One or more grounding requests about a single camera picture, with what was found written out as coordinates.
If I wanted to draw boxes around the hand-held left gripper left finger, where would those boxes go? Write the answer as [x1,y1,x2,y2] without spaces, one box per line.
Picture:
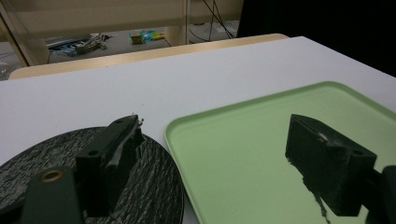
[75,114,146,218]

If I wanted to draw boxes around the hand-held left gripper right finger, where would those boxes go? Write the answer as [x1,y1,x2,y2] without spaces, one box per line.
[285,113,378,217]

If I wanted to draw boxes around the black textured round plate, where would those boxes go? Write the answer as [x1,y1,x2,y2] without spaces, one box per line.
[0,126,185,224]

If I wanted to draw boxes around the light green plastic tray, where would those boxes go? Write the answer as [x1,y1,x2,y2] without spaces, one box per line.
[163,80,396,224]

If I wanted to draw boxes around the light wooden table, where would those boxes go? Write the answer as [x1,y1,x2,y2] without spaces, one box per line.
[8,33,290,80]

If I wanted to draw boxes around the pile of dark tools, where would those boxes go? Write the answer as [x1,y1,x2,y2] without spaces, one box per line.
[46,33,110,58]

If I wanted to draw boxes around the colourful toy blocks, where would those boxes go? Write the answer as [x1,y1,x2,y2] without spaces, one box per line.
[129,29,166,45]

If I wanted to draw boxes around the black curtain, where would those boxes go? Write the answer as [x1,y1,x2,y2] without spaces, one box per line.
[236,0,396,78]

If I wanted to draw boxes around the wooden shelf unit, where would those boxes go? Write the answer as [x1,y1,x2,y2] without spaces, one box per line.
[0,0,191,67]

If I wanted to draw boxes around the black hanging cables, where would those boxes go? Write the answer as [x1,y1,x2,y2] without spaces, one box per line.
[188,0,236,43]

